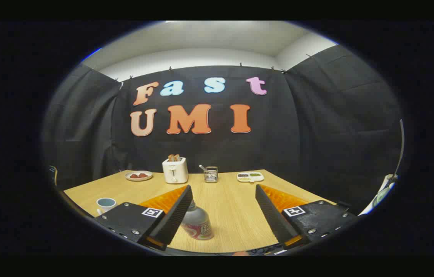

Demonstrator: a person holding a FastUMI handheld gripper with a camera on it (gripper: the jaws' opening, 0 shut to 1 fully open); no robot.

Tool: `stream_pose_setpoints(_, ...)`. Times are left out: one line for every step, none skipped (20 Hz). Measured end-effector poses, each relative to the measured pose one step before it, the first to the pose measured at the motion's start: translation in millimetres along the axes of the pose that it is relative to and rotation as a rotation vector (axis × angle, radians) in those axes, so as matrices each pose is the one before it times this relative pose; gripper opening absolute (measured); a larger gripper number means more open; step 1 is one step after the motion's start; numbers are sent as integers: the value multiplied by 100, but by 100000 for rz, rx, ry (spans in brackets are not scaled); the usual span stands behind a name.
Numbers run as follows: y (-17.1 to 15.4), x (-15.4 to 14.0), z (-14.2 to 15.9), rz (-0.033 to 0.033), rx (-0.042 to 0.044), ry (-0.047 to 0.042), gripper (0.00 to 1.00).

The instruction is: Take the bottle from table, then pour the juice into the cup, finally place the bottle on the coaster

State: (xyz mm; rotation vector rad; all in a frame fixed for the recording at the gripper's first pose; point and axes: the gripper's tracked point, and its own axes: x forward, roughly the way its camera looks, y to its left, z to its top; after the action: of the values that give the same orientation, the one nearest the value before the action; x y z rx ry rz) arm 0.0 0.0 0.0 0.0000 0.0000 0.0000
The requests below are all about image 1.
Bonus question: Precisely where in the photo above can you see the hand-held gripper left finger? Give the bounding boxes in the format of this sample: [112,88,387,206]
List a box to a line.
[95,185,193,251]

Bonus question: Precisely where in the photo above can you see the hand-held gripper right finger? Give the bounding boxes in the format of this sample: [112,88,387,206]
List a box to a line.
[255,184,358,247]

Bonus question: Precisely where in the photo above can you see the silver juice bottle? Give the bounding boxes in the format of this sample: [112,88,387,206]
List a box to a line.
[180,199,214,241]

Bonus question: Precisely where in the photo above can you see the white cup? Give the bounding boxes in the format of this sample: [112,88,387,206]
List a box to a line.
[96,197,117,216]

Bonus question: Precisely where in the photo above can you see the white divided tray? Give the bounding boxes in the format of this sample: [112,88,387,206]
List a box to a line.
[237,172,264,183]

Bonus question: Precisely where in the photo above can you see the wooden table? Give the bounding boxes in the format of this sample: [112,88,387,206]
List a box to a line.
[64,169,336,254]

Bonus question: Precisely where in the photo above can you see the white toaster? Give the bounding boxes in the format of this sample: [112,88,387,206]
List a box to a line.
[162,157,189,184]

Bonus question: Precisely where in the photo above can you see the white round plate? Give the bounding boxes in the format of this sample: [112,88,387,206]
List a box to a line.
[125,170,153,182]

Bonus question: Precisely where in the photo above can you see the black backdrop cloth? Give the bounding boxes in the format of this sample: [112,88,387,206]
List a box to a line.
[42,45,404,214]

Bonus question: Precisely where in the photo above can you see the white and green object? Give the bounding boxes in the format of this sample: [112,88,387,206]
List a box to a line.
[359,174,398,216]

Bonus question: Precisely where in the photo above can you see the thin grey rod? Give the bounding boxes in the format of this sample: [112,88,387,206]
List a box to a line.
[392,119,405,181]

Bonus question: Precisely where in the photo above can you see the metal wire holder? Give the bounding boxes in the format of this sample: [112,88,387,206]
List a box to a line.
[204,166,219,183]

